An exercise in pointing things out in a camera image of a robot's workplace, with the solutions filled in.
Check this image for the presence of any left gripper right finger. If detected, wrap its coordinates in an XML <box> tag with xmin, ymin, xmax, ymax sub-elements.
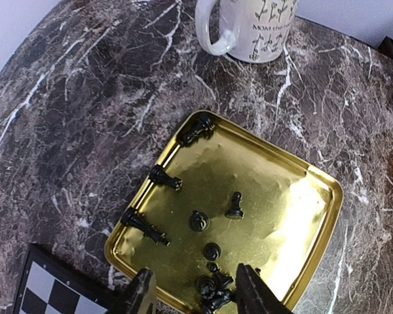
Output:
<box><xmin>235</xmin><ymin>263</ymin><xmax>288</xmax><ymax>314</ymax></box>

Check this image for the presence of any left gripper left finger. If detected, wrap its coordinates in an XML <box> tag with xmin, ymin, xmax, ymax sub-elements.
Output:
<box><xmin>113</xmin><ymin>268</ymin><xmax>157</xmax><ymax>314</ymax></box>

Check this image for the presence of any black white chess board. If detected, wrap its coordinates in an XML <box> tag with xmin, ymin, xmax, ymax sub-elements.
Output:
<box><xmin>12</xmin><ymin>243</ymin><xmax>117</xmax><ymax>314</ymax></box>

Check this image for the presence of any gold metal tray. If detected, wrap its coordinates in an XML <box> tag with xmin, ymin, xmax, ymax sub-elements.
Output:
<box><xmin>105</xmin><ymin>111</ymin><xmax>343</xmax><ymax>313</ymax></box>

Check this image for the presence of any black pawn upright centre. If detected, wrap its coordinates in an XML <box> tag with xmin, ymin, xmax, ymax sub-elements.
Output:
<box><xmin>203</xmin><ymin>243</ymin><xmax>222</xmax><ymax>262</ymax></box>

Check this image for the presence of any black king piece lying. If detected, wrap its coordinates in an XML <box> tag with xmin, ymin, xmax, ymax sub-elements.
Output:
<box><xmin>120</xmin><ymin>207</ymin><xmax>170</xmax><ymax>247</ymax></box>

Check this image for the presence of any black knight piece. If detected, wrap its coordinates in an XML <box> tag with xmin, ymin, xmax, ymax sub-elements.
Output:
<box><xmin>188</xmin><ymin>211</ymin><xmax>210</xmax><ymax>232</ymax></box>

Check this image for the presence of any black rook piece lying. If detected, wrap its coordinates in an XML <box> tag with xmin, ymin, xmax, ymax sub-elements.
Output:
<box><xmin>149</xmin><ymin>165</ymin><xmax>182</xmax><ymax>191</ymax></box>

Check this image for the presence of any black bishop piece lying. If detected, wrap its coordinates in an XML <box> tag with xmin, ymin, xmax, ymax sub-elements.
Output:
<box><xmin>179</xmin><ymin>114</ymin><xmax>215</xmax><ymax>145</ymax></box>

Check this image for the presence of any yellow inside cactus mug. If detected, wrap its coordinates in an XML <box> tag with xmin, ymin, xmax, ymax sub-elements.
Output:
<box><xmin>195</xmin><ymin>0</ymin><xmax>299</xmax><ymax>63</ymax></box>

